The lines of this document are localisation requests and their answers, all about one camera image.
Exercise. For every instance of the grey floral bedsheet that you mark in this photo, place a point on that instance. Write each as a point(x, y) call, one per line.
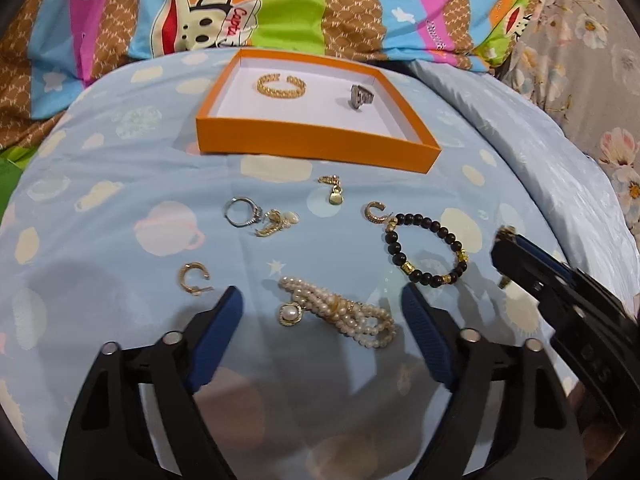
point(578, 60)

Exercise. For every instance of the colorful monkey print quilt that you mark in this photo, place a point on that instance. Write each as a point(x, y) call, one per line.
point(53, 50)

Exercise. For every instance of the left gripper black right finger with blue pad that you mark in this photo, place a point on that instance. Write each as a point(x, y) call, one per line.
point(536, 435)

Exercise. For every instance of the orange jewelry box tray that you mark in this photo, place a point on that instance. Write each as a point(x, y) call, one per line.
point(269, 102)

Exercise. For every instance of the gold hoop earring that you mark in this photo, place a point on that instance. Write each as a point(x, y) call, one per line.
point(193, 278)
point(375, 212)

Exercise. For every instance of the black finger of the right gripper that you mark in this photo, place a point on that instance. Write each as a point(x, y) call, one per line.
point(592, 332)

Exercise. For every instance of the gold disc drop earring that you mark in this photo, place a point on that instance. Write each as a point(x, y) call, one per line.
point(336, 196)

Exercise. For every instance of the gold chain shell earring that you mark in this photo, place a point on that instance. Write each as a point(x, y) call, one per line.
point(277, 221)

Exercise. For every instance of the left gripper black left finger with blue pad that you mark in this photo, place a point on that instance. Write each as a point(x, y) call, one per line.
point(135, 416)

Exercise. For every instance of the light blue planet bedsheet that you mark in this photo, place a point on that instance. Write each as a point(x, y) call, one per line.
point(118, 199)

